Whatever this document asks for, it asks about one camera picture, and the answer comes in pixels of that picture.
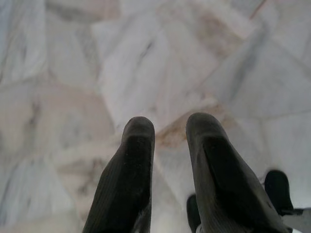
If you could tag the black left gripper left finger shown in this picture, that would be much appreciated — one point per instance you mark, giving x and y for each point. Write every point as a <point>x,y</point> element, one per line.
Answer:
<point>126,179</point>

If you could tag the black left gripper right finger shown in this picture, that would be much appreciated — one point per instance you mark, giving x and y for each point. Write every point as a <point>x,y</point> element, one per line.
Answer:
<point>226,174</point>

